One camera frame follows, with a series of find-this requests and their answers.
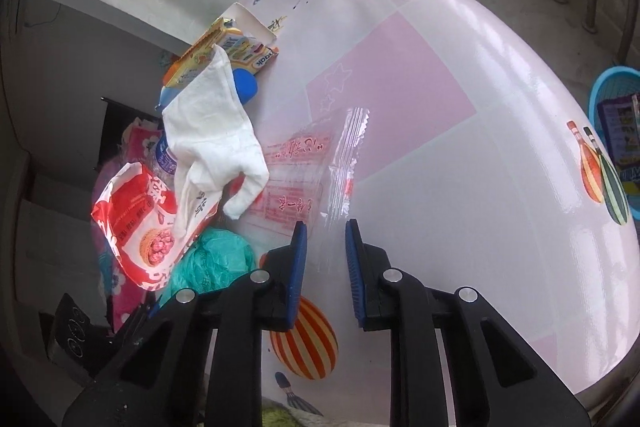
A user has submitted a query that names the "purple snack packet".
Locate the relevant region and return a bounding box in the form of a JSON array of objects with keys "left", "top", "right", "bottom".
[{"left": 597, "top": 93, "right": 640, "bottom": 168}]

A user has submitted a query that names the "pink white printed tablecloth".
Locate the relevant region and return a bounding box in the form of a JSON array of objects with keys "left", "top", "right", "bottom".
[{"left": 220, "top": 0, "right": 640, "bottom": 418}]

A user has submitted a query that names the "blue plastic container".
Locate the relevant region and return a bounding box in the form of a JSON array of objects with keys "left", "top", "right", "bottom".
[{"left": 159, "top": 68, "right": 260, "bottom": 112}]

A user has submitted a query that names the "yellow green snack packet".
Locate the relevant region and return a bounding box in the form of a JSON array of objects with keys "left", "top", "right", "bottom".
[{"left": 220, "top": 27, "right": 280, "bottom": 76}]

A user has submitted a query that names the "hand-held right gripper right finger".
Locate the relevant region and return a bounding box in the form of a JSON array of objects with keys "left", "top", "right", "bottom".
[{"left": 345, "top": 218, "right": 592, "bottom": 427}]

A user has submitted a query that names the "blue plastic basket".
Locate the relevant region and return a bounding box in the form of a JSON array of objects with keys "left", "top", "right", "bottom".
[{"left": 587, "top": 66, "right": 640, "bottom": 220}]

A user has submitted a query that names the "clear plastic wrapper red print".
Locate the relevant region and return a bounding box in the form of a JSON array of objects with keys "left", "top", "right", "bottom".
[{"left": 247, "top": 106, "right": 371, "bottom": 238}]

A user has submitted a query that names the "black metal frame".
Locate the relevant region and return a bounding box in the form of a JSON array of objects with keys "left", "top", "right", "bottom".
[{"left": 95, "top": 96, "right": 166, "bottom": 172}]

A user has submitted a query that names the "white cloth glove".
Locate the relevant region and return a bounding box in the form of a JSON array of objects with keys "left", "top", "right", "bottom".
[{"left": 161, "top": 44, "right": 271, "bottom": 239}]

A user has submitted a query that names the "white open cardboard box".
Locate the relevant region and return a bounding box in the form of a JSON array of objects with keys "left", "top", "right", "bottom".
[{"left": 220, "top": 2, "right": 277, "bottom": 48}]

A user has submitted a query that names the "green plastic bag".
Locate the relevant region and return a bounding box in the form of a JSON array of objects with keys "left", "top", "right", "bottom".
[{"left": 170, "top": 228, "right": 257, "bottom": 303}]

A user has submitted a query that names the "clear plastic bottle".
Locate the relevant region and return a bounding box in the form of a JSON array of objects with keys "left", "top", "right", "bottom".
[{"left": 150, "top": 132, "right": 179, "bottom": 178}]

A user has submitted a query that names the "red white snack bag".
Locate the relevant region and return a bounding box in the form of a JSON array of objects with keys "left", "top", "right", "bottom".
[{"left": 91, "top": 162, "right": 223, "bottom": 292}]

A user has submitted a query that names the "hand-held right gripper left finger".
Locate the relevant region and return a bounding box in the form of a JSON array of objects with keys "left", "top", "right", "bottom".
[{"left": 62, "top": 221, "right": 308, "bottom": 427}]

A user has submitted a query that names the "yellow orange snack carton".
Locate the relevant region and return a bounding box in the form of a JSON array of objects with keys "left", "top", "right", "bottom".
[{"left": 162, "top": 18, "right": 240, "bottom": 88}]

